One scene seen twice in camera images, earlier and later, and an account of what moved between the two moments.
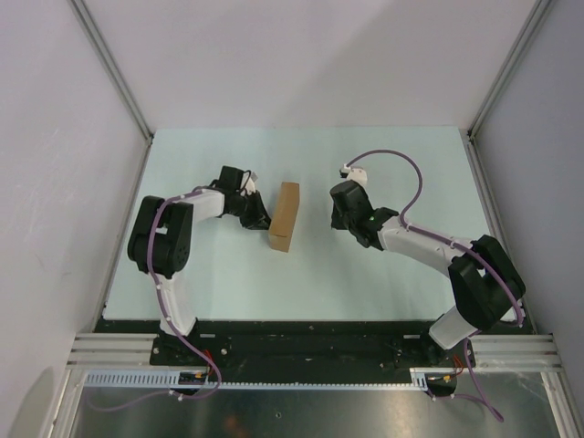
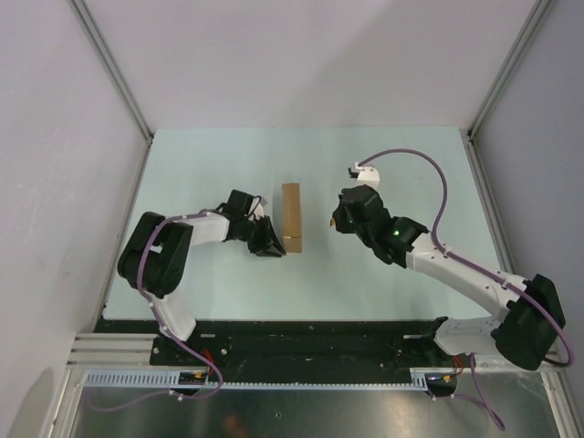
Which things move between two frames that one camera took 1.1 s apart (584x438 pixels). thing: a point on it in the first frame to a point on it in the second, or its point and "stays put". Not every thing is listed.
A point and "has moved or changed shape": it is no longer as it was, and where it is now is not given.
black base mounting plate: [434, 346] stays put
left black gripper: [260, 219] to [267, 230]
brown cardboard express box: [280, 233] has moved or changed shape
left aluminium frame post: [110, 64] stays put
